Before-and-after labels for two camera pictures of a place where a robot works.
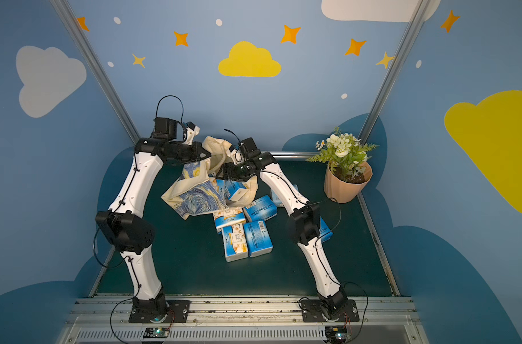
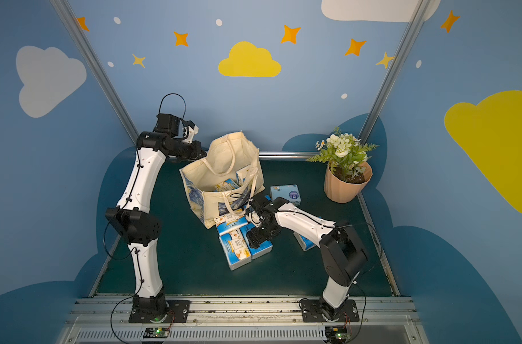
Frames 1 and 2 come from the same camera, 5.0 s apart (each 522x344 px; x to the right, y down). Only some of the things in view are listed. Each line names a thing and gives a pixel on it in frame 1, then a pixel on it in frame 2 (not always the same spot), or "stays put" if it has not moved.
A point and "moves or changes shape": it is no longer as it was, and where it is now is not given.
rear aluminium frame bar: [293, 155] stays put
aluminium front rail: [244, 320] stays put
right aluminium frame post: [419, 11] stays put
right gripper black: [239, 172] → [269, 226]
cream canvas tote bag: [197, 192] moves or changes shape
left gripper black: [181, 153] stays put
